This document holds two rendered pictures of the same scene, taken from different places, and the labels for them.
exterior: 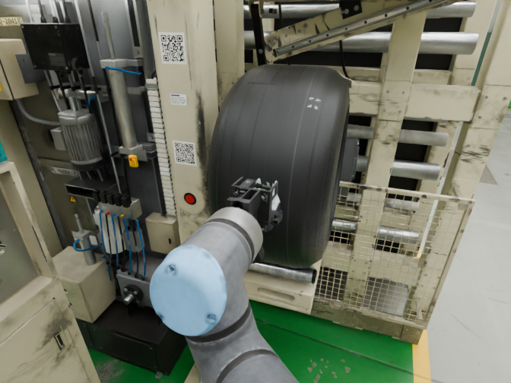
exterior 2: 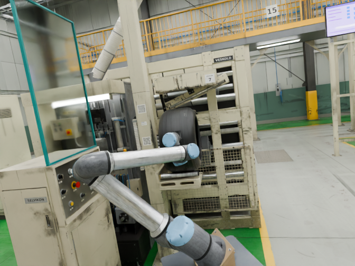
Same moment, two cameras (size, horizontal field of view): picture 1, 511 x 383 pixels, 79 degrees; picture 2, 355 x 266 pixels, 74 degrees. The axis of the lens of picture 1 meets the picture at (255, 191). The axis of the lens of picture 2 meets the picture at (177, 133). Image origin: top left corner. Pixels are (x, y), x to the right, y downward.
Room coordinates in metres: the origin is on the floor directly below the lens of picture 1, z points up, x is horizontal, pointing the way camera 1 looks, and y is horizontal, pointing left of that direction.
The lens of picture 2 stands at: (-1.21, 0.22, 1.53)
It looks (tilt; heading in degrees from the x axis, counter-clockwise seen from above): 8 degrees down; 352
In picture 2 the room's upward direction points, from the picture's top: 8 degrees counter-clockwise
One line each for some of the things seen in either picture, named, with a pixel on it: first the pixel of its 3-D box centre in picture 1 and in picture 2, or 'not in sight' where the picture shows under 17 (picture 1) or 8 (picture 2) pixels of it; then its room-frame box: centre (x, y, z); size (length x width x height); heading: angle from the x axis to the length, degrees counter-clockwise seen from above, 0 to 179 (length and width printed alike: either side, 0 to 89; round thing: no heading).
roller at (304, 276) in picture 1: (260, 264); (179, 174); (0.76, -0.01, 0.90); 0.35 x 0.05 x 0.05; 72
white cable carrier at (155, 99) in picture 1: (167, 155); (139, 144); (0.95, 0.28, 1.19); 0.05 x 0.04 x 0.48; 162
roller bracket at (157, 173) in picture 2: not in sight; (162, 171); (0.95, 0.11, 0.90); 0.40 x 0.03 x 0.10; 162
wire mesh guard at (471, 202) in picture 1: (338, 251); (209, 181); (1.13, -0.38, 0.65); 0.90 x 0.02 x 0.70; 72
